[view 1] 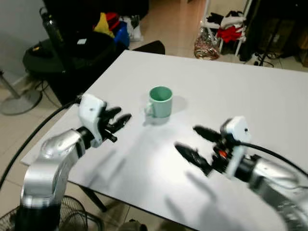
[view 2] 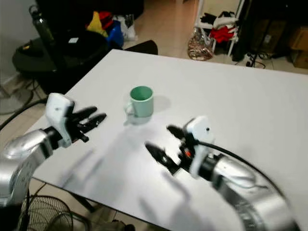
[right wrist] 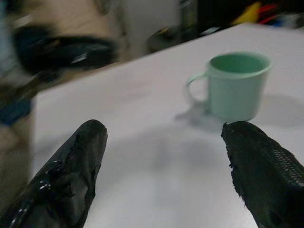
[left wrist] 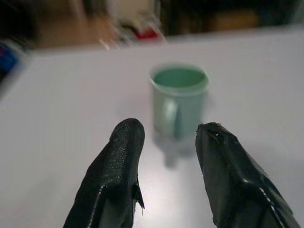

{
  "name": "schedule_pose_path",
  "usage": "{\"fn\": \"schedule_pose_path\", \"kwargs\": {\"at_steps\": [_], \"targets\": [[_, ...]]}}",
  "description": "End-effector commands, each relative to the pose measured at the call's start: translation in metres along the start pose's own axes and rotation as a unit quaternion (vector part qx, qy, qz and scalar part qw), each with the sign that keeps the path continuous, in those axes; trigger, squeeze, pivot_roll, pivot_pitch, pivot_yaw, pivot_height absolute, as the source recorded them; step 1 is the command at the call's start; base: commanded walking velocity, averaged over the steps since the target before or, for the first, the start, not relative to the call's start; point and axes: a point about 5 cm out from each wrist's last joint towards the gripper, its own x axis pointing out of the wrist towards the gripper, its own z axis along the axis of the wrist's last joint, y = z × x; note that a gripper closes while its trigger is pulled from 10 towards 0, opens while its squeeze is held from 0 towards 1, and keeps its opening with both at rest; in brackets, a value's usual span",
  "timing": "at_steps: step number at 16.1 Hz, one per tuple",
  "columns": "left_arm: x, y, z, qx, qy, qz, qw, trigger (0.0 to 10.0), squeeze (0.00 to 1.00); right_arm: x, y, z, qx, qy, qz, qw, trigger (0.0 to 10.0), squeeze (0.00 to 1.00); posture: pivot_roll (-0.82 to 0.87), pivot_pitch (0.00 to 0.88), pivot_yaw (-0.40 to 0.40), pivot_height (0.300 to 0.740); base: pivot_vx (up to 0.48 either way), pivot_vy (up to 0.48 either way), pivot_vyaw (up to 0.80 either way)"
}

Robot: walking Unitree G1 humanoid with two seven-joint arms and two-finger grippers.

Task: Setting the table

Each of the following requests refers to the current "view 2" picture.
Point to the red cloth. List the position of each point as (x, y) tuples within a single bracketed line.
[(106, 19)]

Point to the yellow cloth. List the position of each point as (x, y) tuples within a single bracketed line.
[(96, 25)]

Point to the white clothes rack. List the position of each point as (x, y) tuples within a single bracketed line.
[(238, 19)]

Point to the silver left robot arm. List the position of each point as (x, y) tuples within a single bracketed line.
[(15, 159)]

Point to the black table leg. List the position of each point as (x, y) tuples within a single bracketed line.
[(84, 198)]

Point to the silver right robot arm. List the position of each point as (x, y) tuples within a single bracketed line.
[(245, 185)]

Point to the white paper slip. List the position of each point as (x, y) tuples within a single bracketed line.
[(73, 40)]

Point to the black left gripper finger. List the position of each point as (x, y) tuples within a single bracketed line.
[(94, 121), (84, 113)]

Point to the brown cardboard box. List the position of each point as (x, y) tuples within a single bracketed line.
[(299, 48)]

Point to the dark water bottle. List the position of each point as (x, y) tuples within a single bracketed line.
[(42, 24)]

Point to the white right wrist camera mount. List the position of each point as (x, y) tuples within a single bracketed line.
[(201, 132)]

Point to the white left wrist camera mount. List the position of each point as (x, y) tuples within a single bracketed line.
[(57, 108)]

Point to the green ceramic mug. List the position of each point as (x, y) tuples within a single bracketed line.
[(142, 106)]

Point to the blue bag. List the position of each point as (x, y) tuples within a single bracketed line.
[(115, 34)]

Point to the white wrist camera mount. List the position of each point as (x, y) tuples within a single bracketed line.
[(57, 108), (201, 132)]

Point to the black round side table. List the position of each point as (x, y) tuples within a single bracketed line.
[(48, 62)]

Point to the brown patterned bag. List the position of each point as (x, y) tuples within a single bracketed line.
[(199, 47)]

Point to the grey round stand base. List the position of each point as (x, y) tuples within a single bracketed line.
[(9, 100)]

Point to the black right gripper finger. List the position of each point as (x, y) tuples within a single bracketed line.
[(175, 133), (161, 155)]

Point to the red garment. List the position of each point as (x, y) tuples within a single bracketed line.
[(222, 33)]

